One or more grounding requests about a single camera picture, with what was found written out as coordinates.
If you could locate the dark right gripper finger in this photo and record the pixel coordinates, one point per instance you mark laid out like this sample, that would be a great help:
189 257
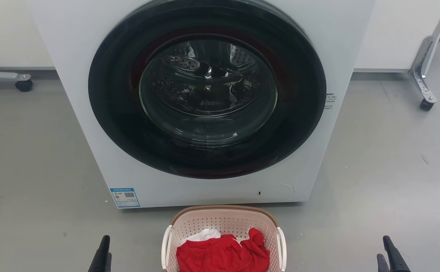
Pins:
382 264
394 260

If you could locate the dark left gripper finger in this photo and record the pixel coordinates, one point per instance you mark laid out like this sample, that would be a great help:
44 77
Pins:
109 264
101 257

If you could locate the beige perforated plastic laundry basket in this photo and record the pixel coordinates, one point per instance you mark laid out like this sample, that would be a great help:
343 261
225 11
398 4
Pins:
223 221

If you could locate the blue energy label sticker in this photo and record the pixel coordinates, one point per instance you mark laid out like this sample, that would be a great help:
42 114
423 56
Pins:
124 198

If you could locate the white garment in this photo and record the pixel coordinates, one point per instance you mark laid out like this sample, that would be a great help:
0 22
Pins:
205 235

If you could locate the white front-loading washing machine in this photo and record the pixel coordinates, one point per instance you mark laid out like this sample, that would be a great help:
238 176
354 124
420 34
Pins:
189 190

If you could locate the red garment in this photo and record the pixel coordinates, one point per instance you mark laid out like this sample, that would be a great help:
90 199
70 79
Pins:
220 255

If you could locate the round white filter cover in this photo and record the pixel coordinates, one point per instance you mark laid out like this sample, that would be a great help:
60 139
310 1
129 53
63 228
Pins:
280 190

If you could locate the black caster wheel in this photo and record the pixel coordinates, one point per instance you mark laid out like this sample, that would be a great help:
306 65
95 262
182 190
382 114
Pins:
24 85
426 105

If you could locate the round black washer door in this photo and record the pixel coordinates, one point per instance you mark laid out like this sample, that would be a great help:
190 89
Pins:
110 98

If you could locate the small black text sticker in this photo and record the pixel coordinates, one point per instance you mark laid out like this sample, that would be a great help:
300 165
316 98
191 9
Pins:
330 100

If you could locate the steel washing drum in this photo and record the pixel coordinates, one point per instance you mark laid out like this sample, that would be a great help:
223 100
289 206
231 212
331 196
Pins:
205 75

